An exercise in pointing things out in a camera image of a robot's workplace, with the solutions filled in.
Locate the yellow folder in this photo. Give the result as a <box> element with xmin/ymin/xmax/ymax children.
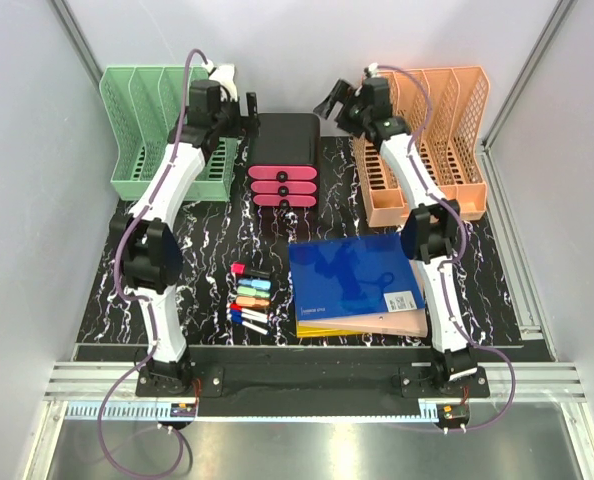
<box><xmin>295</xmin><ymin>322</ymin><xmax>362</xmax><ymax>339</ymax></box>

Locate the orange file organizer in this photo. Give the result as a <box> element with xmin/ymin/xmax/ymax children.
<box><xmin>352</xmin><ymin>66</ymin><xmax>490</xmax><ymax>228</ymax></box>

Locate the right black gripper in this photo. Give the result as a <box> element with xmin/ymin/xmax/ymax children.
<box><xmin>311</xmin><ymin>80</ymin><xmax>369</xmax><ymax>140</ymax></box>

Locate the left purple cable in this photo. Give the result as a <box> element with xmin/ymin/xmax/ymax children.
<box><xmin>98</xmin><ymin>48</ymin><xmax>213</xmax><ymax>475</ymax></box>

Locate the black pink-capped highlighter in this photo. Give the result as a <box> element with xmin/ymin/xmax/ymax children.
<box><xmin>230</xmin><ymin>262</ymin><xmax>271</xmax><ymax>280</ymax></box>

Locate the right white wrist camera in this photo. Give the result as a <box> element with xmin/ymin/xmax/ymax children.
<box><xmin>362</xmin><ymin>62</ymin><xmax>381</xmax><ymax>85</ymax></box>

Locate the pink drawer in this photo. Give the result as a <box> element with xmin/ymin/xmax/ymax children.
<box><xmin>248</xmin><ymin>165</ymin><xmax>318</xmax><ymax>183</ymax></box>
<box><xmin>251</xmin><ymin>180</ymin><xmax>317</xmax><ymax>196</ymax></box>
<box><xmin>253</xmin><ymin>194</ymin><xmax>317</xmax><ymax>208</ymax></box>

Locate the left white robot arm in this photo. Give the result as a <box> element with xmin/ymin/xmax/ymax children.
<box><xmin>110</xmin><ymin>80</ymin><xmax>259</xmax><ymax>396</ymax></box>

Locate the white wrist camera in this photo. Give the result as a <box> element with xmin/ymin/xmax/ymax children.
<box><xmin>362</xmin><ymin>62</ymin><xmax>381</xmax><ymax>85</ymax></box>
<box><xmin>202</xmin><ymin>60</ymin><xmax>239</xmax><ymax>101</ymax></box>

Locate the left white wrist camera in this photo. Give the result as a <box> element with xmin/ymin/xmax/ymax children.
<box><xmin>202</xmin><ymin>60</ymin><xmax>239</xmax><ymax>101</ymax></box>

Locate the pink bottom drawer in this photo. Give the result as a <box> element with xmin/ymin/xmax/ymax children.
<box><xmin>253</xmin><ymin>194</ymin><xmax>317</xmax><ymax>208</ymax></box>

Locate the black drawer cabinet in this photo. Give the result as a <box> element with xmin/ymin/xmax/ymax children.
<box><xmin>247</xmin><ymin>113</ymin><xmax>320</xmax><ymax>202</ymax></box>

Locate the green highlighter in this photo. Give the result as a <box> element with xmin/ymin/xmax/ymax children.
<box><xmin>237</xmin><ymin>286</ymin><xmax>270</xmax><ymax>299</ymax></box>

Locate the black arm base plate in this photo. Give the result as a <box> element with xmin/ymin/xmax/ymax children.
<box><xmin>137</xmin><ymin>363</ymin><xmax>491</xmax><ymax>399</ymax></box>

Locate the pink top drawer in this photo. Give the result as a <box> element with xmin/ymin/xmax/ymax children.
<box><xmin>248</xmin><ymin>165</ymin><xmax>318</xmax><ymax>183</ymax></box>

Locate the red whiteboard marker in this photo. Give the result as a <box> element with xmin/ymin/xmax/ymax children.
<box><xmin>230</xmin><ymin>303</ymin><xmax>268</xmax><ymax>318</ymax></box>

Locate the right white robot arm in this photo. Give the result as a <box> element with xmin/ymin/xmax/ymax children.
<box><xmin>314</xmin><ymin>75</ymin><xmax>478</xmax><ymax>397</ymax></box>

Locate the pink folder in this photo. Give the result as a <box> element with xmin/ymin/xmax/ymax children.
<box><xmin>314</xmin><ymin>259</ymin><xmax>428</xmax><ymax>337</ymax></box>

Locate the blue folder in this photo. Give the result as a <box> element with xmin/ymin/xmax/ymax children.
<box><xmin>288</xmin><ymin>233</ymin><xmax>425</xmax><ymax>322</ymax></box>

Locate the orange highlighter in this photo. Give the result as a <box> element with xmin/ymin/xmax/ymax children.
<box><xmin>235</xmin><ymin>296</ymin><xmax>270</xmax><ymax>308</ymax></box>

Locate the green file organizer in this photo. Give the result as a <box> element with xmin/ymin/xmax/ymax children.
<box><xmin>99</xmin><ymin>66</ymin><xmax>239</xmax><ymax>202</ymax></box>

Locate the blue whiteboard marker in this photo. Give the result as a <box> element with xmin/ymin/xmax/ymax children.
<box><xmin>231</xmin><ymin>317</ymin><xmax>268</xmax><ymax>336</ymax></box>
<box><xmin>230</xmin><ymin>310</ymin><xmax>268</xmax><ymax>325</ymax></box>

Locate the blue highlighter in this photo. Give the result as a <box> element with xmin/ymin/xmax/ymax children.
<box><xmin>238</xmin><ymin>278</ymin><xmax>271</xmax><ymax>291</ymax></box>

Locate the aluminium frame rail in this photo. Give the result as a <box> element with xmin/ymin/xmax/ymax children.
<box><xmin>44</xmin><ymin>362</ymin><xmax>586</xmax><ymax>403</ymax></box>

